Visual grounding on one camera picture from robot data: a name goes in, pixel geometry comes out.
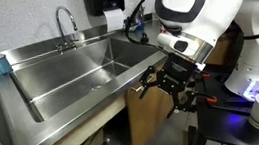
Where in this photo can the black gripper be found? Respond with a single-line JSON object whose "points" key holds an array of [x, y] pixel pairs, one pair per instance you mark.
{"points": [[176, 73]]}

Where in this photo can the wooden cabinet door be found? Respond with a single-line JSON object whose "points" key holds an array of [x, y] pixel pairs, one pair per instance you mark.
{"points": [[148, 117]]}

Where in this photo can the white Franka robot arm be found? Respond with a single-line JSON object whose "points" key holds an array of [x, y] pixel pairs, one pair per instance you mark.
{"points": [[221, 0]]}

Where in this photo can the black clamp orange tip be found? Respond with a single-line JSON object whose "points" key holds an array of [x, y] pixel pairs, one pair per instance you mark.
{"points": [[206, 75], [211, 99]]}

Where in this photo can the grey steel countertop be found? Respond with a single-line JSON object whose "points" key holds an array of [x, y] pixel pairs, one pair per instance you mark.
{"points": [[151, 34]]}

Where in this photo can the black table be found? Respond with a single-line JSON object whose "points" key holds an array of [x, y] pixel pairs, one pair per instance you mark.
{"points": [[224, 127]]}

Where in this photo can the metal bottle on counter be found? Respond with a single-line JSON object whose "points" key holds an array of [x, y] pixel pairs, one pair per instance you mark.
{"points": [[140, 17]]}

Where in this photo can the white paper towel sheet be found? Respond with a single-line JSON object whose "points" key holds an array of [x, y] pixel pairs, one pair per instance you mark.
{"points": [[114, 19]]}

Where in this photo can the beige sink basin underside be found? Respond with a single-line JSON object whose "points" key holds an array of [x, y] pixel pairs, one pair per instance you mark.
{"points": [[86, 128]]}

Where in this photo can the stainless steel sink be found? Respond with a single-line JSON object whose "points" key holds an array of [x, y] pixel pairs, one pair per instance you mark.
{"points": [[69, 77]]}

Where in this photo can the chrome gooseneck faucet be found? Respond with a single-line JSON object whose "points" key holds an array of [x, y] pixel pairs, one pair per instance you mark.
{"points": [[60, 24]]}

